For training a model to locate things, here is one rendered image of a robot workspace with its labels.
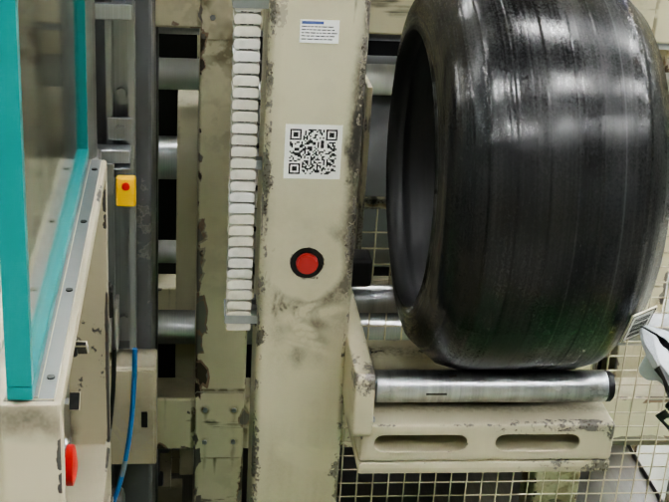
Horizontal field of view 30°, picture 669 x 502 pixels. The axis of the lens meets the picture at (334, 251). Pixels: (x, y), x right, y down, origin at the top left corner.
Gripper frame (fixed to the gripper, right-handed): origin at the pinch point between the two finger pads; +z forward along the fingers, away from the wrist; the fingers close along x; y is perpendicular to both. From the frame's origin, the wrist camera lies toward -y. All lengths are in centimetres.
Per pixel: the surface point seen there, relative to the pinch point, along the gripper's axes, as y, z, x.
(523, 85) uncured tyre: -18.1, 33.0, -2.5
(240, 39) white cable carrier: -4, 62, -19
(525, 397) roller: 17.8, 4.1, -10.0
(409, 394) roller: 20.2, 15.1, -21.9
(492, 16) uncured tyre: -16.9, 42.5, 2.6
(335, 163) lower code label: 4.5, 43.8, -15.3
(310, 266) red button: 15.5, 36.9, -22.6
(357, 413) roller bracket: 19.7, 17.7, -29.9
